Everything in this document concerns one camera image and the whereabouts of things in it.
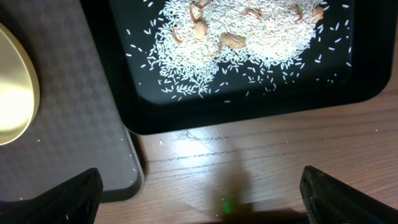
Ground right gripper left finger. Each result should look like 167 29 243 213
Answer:
1 168 103 224

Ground dark brown serving tray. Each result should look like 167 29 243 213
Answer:
1 0 144 202

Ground rice grains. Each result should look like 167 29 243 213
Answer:
114 0 353 105

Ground round tan nut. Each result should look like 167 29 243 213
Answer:
194 21 208 40

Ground black waste tray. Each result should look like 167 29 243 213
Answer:
81 1 397 135

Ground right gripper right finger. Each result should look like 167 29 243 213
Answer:
300 166 397 224

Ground nut shell half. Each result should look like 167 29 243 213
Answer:
189 3 203 24

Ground right edge tan nut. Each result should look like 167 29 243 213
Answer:
312 6 324 24

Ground whole brown nut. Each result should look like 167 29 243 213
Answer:
220 33 246 49

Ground yellow plate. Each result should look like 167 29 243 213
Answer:
1 24 40 145

